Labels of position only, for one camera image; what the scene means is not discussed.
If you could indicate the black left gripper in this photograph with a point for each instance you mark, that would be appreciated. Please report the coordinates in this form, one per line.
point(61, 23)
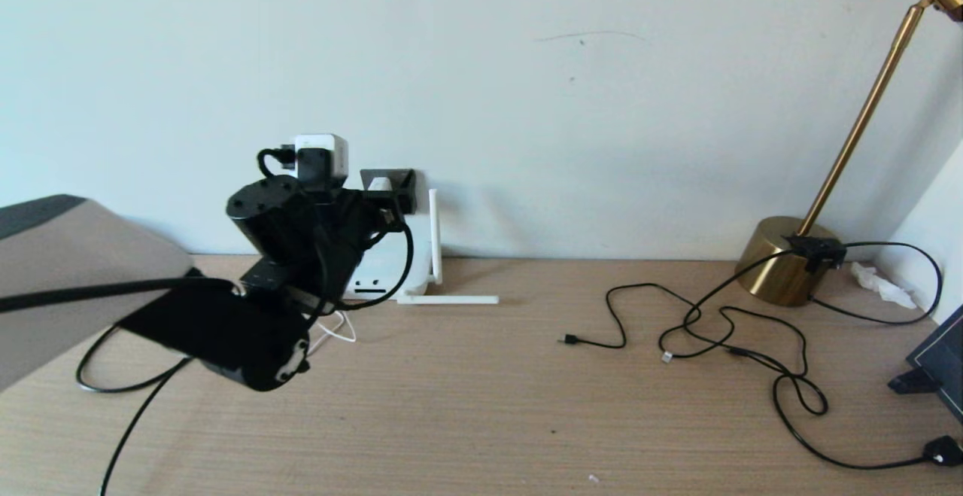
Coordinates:
point(338, 248)

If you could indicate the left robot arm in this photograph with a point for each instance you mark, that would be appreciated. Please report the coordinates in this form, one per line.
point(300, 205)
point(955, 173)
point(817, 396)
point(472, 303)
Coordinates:
point(60, 270)

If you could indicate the white router with antennas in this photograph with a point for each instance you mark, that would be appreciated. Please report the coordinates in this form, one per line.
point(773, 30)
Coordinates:
point(391, 270)

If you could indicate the brass desk lamp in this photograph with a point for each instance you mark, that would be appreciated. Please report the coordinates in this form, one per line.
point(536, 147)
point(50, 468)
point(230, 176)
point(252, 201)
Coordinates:
point(775, 263)

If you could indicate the crumpled white tissue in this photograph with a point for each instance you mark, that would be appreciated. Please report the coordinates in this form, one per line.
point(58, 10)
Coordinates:
point(876, 281)

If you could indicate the grey wall socket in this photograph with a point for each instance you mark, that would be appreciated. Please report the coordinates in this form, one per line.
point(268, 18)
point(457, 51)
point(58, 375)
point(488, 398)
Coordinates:
point(406, 180)

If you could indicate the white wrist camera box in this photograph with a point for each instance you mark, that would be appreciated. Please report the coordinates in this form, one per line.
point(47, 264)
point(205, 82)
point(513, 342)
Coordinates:
point(335, 153)

